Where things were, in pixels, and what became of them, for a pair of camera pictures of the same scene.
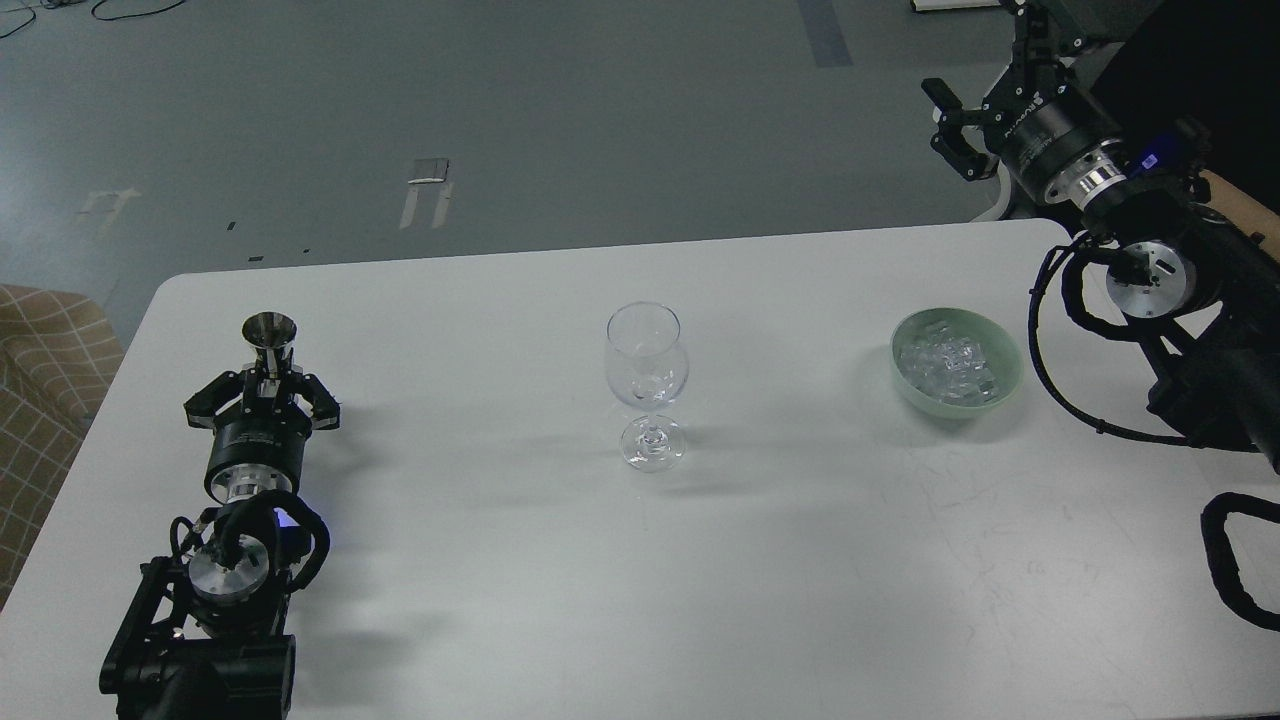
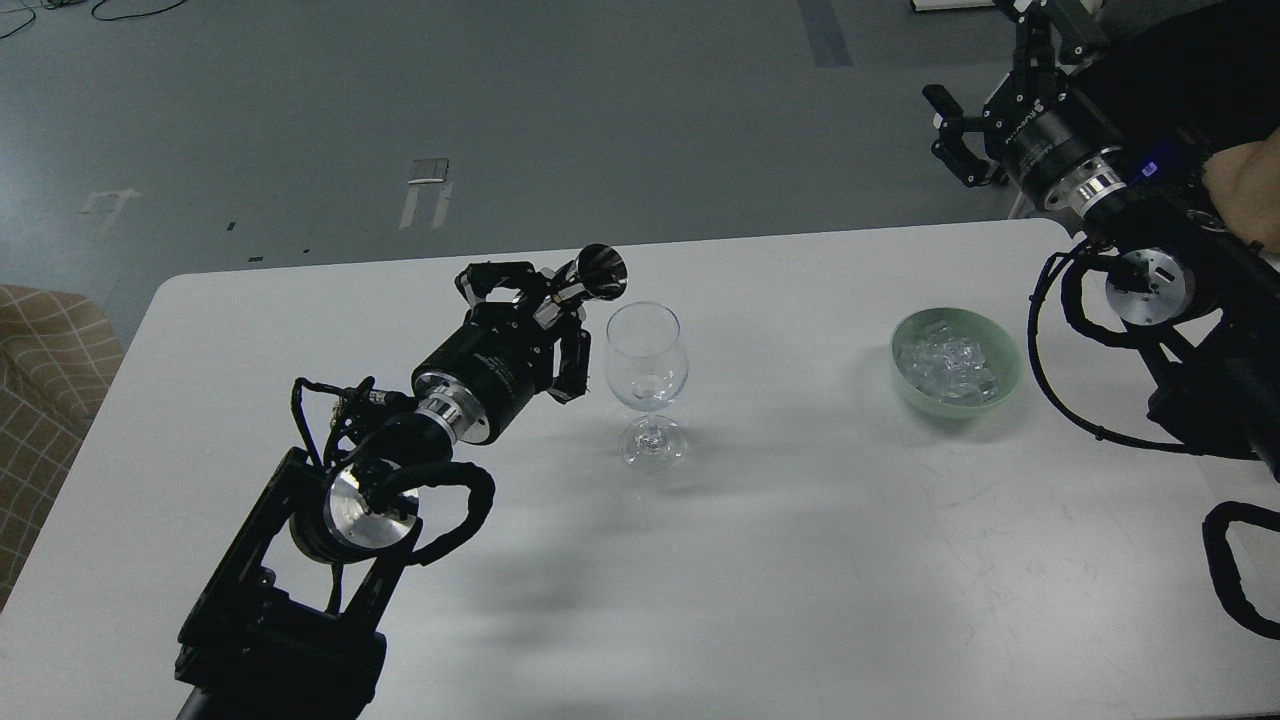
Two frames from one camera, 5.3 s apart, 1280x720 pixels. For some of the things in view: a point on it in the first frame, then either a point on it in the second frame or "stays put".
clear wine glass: (647, 365) stays put
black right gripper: (1054, 134) stays put
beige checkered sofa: (60, 356) stays put
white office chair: (1001, 202) to (1023, 206)
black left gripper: (259, 449) to (506, 355)
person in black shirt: (1215, 63) stays put
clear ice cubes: (949, 365) stays put
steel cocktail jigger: (269, 332) to (599, 273)
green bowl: (955, 363) stays put
